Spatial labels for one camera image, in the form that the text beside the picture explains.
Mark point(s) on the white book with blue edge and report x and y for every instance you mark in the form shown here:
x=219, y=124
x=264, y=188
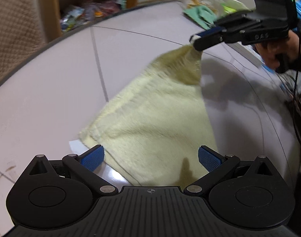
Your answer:
x=249, y=53

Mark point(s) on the green cloth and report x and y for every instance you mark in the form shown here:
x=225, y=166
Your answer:
x=201, y=16

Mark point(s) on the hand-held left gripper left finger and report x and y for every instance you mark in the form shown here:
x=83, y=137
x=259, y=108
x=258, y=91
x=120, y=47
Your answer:
x=92, y=159

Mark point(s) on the person's right hand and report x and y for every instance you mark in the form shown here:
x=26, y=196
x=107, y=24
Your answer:
x=270, y=54

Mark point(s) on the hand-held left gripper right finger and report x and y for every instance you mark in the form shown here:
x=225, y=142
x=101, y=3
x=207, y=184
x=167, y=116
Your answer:
x=209, y=160

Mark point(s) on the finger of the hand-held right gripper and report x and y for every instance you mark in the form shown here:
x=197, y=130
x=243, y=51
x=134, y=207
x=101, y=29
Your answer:
x=209, y=31
x=207, y=43

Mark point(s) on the clear plastic bag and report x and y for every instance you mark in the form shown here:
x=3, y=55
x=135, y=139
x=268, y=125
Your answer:
x=214, y=1

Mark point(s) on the pale yellow towel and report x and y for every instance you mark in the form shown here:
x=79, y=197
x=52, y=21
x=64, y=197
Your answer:
x=150, y=121

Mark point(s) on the pile of colourful packets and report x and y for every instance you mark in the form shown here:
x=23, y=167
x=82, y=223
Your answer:
x=88, y=12

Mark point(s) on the beige quilted cloth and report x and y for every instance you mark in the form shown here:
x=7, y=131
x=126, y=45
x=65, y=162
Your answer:
x=14, y=27

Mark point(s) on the wooden shelf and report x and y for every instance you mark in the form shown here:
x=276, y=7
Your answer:
x=66, y=2

